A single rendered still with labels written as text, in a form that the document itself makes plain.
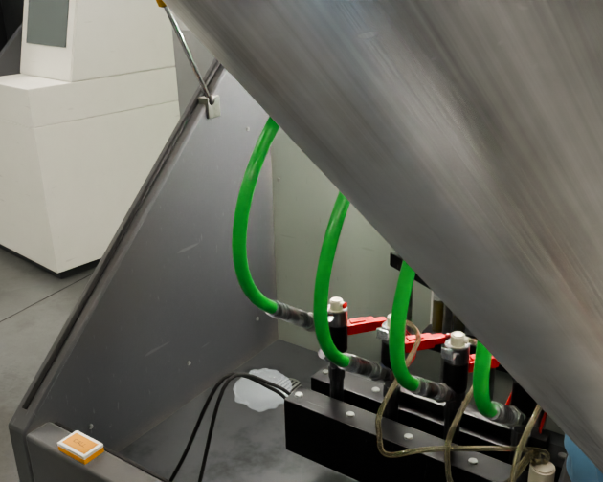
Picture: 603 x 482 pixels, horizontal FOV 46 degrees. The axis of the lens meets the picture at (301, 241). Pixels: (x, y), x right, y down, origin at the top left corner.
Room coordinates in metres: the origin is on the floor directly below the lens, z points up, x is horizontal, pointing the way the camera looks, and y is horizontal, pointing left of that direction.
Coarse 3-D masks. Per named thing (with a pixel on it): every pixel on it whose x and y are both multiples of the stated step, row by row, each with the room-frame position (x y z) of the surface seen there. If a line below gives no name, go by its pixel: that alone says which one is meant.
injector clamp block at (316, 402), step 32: (320, 384) 0.81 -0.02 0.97; (352, 384) 0.80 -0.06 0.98; (288, 416) 0.77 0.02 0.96; (320, 416) 0.74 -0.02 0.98; (352, 416) 0.73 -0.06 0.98; (416, 416) 0.73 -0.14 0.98; (288, 448) 0.77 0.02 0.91; (320, 448) 0.74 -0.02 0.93; (352, 448) 0.71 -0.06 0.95; (384, 448) 0.68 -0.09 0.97; (384, 480) 0.68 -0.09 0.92; (416, 480) 0.66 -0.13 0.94; (480, 480) 0.62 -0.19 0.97
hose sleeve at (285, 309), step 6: (276, 300) 0.68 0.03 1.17; (282, 306) 0.68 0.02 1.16; (288, 306) 0.69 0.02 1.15; (276, 312) 0.67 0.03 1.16; (282, 312) 0.68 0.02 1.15; (288, 312) 0.69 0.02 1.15; (294, 312) 0.70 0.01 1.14; (300, 312) 0.71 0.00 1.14; (282, 318) 0.68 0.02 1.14; (288, 318) 0.69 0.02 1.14; (294, 318) 0.70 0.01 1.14; (300, 318) 0.71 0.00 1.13; (306, 318) 0.72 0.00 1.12; (312, 318) 0.73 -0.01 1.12; (294, 324) 0.71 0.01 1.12; (300, 324) 0.71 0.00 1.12; (306, 324) 0.72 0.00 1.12
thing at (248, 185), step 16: (272, 128) 0.68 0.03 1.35; (256, 144) 0.67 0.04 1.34; (256, 160) 0.66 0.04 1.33; (256, 176) 0.65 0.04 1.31; (240, 192) 0.65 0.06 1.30; (240, 208) 0.64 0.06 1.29; (240, 224) 0.64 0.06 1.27; (240, 240) 0.63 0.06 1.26; (240, 256) 0.63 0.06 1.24; (240, 272) 0.63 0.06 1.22; (256, 288) 0.65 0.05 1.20; (256, 304) 0.65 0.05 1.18; (272, 304) 0.67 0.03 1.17
